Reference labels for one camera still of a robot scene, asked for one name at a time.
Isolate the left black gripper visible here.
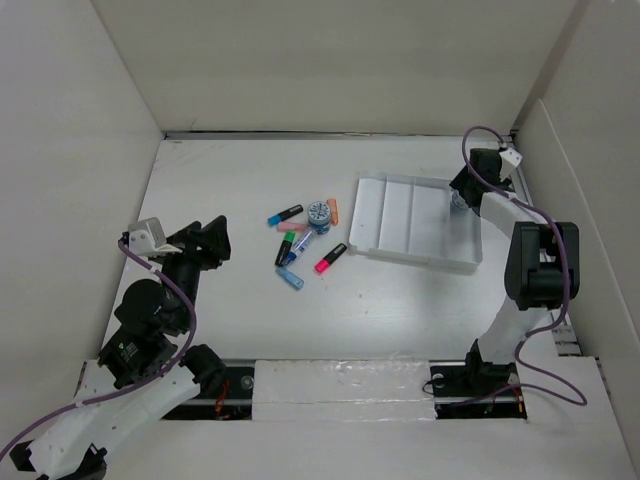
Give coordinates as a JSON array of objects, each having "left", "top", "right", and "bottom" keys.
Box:
[{"left": 159, "top": 214, "right": 230, "bottom": 330}]

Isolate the blue round jar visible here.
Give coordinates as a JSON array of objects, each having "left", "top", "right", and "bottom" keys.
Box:
[
  {"left": 451, "top": 190, "right": 469, "bottom": 210},
  {"left": 307, "top": 201, "right": 332, "bottom": 235}
]

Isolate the clear glue bottle blue cap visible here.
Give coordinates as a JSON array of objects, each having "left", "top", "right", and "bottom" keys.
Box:
[{"left": 284, "top": 228, "right": 316, "bottom": 266}]

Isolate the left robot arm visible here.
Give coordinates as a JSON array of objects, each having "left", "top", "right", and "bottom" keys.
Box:
[{"left": 1, "top": 215, "right": 231, "bottom": 479}]

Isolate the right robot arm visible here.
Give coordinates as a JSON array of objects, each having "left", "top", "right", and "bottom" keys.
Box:
[{"left": 450, "top": 146, "right": 580, "bottom": 401}]

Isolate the blue cap black highlighter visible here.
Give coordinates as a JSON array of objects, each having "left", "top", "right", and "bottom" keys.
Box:
[{"left": 267, "top": 204, "right": 304, "bottom": 227}]

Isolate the pink translucent marker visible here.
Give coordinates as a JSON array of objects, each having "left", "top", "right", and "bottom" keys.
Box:
[{"left": 276, "top": 221, "right": 310, "bottom": 233}]

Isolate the white divided organizer tray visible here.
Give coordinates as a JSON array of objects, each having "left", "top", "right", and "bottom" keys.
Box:
[{"left": 348, "top": 173, "right": 483, "bottom": 273}]

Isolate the green cap black highlighter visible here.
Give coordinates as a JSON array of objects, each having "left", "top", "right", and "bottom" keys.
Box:
[{"left": 274, "top": 231, "right": 296, "bottom": 267}]

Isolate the light blue translucent marker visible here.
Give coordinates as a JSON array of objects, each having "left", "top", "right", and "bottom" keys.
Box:
[{"left": 275, "top": 267, "right": 304, "bottom": 291}]

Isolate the pink cap black highlighter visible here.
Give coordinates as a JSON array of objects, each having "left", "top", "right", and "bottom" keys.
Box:
[{"left": 314, "top": 243, "right": 347, "bottom": 275}]

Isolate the orange translucent marker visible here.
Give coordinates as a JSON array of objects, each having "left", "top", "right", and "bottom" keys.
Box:
[{"left": 326, "top": 198, "right": 339, "bottom": 226}]

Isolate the white foam block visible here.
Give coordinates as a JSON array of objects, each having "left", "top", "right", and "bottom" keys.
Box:
[{"left": 252, "top": 359, "right": 435, "bottom": 423}]

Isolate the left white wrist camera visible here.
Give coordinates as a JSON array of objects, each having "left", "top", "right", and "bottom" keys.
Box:
[{"left": 126, "top": 217, "right": 182, "bottom": 258}]

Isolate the aluminium rail back edge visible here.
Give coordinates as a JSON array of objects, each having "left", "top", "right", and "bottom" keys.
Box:
[{"left": 163, "top": 130, "right": 516, "bottom": 141}]

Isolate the aluminium rail right side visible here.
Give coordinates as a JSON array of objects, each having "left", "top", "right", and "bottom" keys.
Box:
[{"left": 499, "top": 139, "right": 579, "bottom": 346}]

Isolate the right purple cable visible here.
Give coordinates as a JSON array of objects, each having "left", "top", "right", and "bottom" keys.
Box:
[{"left": 462, "top": 124, "right": 589, "bottom": 407}]

